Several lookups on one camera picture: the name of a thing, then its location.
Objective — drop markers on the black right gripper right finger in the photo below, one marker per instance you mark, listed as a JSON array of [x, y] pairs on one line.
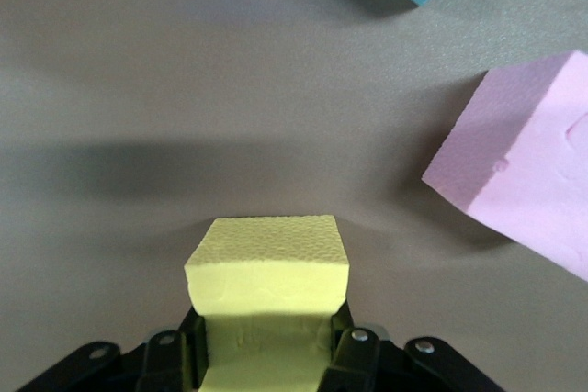
[[363, 364]]

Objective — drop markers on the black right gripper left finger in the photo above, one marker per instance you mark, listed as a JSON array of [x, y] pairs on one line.
[[161, 364]]

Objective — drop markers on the yellow foam block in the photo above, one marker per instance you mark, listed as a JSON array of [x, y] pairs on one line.
[[266, 263]]

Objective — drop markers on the pink foam block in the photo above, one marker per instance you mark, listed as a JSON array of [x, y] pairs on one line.
[[528, 167]]

